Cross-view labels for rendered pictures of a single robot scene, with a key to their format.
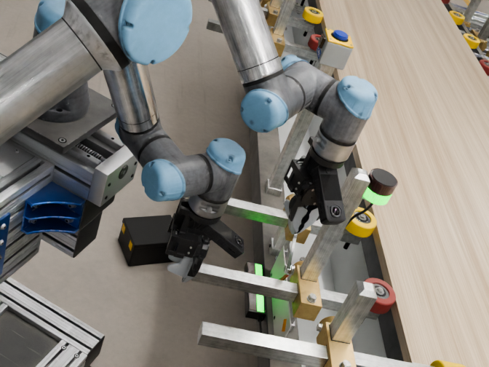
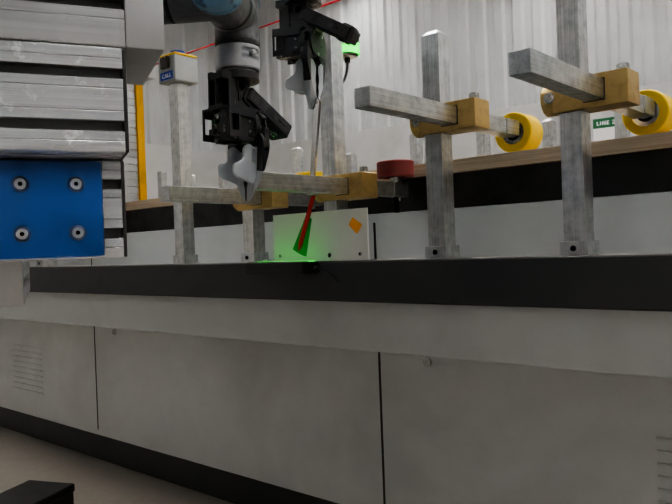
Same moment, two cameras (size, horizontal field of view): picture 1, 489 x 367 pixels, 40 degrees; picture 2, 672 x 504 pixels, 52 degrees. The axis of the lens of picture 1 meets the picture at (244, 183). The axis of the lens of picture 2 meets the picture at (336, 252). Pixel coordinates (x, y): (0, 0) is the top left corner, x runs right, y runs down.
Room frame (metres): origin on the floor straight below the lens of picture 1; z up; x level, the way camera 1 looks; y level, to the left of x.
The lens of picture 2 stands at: (0.01, 0.59, 0.73)
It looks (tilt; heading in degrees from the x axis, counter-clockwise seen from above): 0 degrees down; 326
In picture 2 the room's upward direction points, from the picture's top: 2 degrees counter-clockwise
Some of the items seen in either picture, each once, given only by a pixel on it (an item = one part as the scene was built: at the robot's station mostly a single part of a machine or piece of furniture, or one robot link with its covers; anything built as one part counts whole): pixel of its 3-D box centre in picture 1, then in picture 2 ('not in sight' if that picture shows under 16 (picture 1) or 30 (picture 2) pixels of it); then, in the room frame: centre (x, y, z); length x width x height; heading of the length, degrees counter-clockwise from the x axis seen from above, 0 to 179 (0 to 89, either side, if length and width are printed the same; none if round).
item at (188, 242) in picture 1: (193, 229); (235, 109); (1.06, 0.06, 0.96); 0.09 x 0.08 x 0.12; 104
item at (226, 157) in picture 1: (219, 170); (236, 15); (1.06, 0.05, 1.12); 0.09 x 0.08 x 0.11; 139
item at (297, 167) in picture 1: (316, 172); (300, 30); (1.14, -0.12, 1.15); 0.09 x 0.08 x 0.12; 35
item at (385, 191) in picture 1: (381, 181); not in sight; (1.18, -0.26, 1.16); 0.06 x 0.06 x 0.02
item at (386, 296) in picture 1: (370, 306); (395, 186); (1.17, -0.37, 0.85); 0.08 x 0.08 x 0.11
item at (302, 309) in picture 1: (305, 289); (344, 187); (1.15, -0.22, 0.85); 0.13 x 0.06 x 0.05; 14
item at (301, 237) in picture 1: (296, 217); (259, 198); (1.39, -0.15, 0.84); 0.13 x 0.06 x 0.05; 14
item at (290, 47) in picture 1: (264, 40); not in sight; (2.33, 0.13, 0.84); 0.43 x 0.03 x 0.04; 104
